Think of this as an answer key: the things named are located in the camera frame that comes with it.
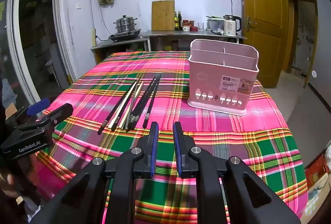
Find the grey panel door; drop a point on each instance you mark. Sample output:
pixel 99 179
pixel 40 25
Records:
pixel 322 37

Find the pink plaid tablecloth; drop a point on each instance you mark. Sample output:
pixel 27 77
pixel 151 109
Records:
pixel 219 141

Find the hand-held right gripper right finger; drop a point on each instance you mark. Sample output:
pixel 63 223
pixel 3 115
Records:
pixel 177 146

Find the white electric kettle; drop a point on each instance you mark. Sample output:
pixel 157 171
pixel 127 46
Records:
pixel 231 25

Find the white door frame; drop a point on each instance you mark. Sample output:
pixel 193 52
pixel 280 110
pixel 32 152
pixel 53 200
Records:
pixel 62 32

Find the person's left hand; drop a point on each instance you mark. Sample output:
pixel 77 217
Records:
pixel 7 180

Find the yellow wooden door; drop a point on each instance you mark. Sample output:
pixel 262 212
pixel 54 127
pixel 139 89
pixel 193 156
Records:
pixel 261 6

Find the steel steamer pot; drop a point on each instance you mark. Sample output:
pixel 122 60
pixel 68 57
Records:
pixel 125 23

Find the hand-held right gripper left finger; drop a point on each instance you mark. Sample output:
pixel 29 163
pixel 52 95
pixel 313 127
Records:
pixel 155 146

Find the red cardboard box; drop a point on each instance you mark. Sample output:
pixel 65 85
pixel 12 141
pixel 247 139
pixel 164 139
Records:
pixel 316 169

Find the pile of chopsticks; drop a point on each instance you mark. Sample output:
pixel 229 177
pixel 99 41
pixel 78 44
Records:
pixel 134 107

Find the pink plastic utensil basket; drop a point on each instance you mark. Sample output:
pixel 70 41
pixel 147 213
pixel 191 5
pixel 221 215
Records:
pixel 219 76

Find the dark oil bottle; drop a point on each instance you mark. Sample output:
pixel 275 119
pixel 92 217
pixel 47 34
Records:
pixel 179 21
pixel 175 21

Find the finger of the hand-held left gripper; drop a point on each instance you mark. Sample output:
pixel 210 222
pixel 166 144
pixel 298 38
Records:
pixel 38 107
pixel 62 111

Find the clear glass cup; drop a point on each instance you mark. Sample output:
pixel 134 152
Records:
pixel 201 25

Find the yellow power strip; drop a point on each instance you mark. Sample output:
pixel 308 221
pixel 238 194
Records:
pixel 93 37

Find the low metal counter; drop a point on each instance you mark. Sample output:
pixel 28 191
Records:
pixel 116 44

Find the black induction cooker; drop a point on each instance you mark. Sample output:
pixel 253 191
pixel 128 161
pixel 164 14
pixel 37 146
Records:
pixel 125 34

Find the wooden cutting board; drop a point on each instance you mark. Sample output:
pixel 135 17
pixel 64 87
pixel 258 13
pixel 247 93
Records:
pixel 163 15

